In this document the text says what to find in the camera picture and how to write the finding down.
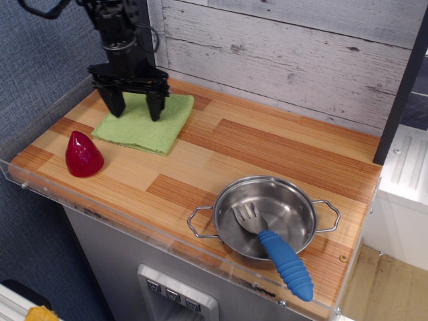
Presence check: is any red plastic cone toy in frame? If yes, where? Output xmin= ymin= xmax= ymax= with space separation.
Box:
xmin=65 ymin=130 xmax=104 ymax=177

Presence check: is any yellow and black object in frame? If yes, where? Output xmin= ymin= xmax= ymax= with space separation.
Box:
xmin=24 ymin=306 xmax=60 ymax=321

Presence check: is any clear acrylic table guard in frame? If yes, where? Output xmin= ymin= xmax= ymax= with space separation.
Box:
xmin=1 ymin=45 xmax=381 ymax=320

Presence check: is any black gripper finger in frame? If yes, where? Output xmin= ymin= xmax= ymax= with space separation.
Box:
xmin=98 ymin=88 xmax=125 ymax=118
xmin=146 ymin=92 xmax=165 ymax=122

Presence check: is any white ribbed side unit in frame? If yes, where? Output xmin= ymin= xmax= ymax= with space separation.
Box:
xmin=363 ymin=125 xmax=427 ymax=270

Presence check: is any dark right frame post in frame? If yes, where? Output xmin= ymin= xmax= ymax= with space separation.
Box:
xmin=372 ymin=9 xmax=427 ymax=165

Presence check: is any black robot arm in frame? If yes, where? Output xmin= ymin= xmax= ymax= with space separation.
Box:
xmin=79 ymin=1 xmax=169 ymax=122

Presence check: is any silver dispenser button panel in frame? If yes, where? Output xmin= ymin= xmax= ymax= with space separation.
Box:
xmin=137 ymin=264 xmax=220 ymax=320

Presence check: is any stainless steel pot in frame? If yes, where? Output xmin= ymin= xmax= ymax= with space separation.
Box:
xmin=208 ymin=175 xmax=321 ymax=261

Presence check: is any blue handled slotted spatula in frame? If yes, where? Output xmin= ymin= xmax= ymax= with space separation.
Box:
xmin=232 ymin=203 xmax=314 ymax=302

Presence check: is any green cloth napkin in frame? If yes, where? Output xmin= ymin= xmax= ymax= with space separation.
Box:
xmin=92 ymin=93 xmax=195 ymax=156

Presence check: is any grey toy fridge cabinet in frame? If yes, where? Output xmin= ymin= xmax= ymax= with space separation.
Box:
xmin=65 ymin=207 xmax=305 ymax=320

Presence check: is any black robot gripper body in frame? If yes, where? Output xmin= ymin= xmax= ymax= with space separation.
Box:
xmin=88 ymin=41 xmax=170 ymax=99

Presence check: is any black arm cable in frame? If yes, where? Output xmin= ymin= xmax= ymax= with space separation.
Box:
xmin=18 ymin=0 xmax=71 ymax=20

